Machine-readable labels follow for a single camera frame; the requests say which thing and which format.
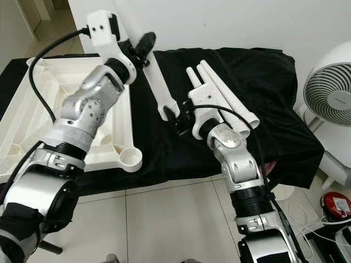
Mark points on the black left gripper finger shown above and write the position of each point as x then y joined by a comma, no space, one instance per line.
147,43

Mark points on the white plastic table leg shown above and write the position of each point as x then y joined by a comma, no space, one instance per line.
244,125
216,74
192,78
162,90

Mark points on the white plastic children table top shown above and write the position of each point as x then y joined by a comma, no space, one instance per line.
44,98

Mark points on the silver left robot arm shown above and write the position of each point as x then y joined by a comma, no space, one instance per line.
88,109

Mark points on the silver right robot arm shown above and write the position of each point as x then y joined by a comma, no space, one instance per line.
238,159

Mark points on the pink fabric item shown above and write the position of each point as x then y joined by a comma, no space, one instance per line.
271,167

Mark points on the white round standing fan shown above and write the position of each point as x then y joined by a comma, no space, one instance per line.
329,93

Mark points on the white grey rounded appliance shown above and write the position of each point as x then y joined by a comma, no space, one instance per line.
339,167

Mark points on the black metal rod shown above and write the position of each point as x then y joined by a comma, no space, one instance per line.
52,248

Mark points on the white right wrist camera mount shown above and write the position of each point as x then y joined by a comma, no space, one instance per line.
203,97

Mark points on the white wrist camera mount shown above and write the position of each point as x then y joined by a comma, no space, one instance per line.
203,97
101,30

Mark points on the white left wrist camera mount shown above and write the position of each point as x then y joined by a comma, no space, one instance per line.
101,30

